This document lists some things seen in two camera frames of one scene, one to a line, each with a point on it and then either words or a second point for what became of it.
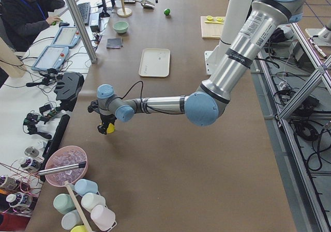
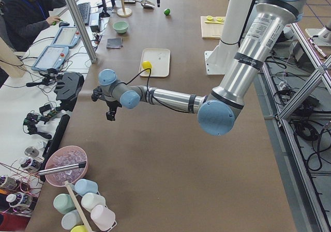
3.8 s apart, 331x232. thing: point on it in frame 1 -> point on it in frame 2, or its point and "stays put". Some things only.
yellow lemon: (111, 128) -> (147, 64)
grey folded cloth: (114, 43) stays put
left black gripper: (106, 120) -> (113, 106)
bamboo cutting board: (212, 27) stays put
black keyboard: (85, 9) stays put
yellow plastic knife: (213, 22) stays put
